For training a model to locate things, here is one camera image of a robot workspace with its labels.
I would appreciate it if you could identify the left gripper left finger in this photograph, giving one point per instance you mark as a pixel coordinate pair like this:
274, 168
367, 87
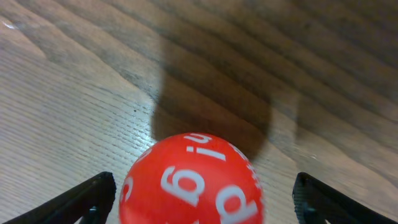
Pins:
89, 202

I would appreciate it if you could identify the red polyhedral letter ball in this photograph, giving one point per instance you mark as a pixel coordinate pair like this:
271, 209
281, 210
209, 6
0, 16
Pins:
192, 178

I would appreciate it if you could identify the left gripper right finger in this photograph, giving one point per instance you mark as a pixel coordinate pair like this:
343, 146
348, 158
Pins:
317, 203

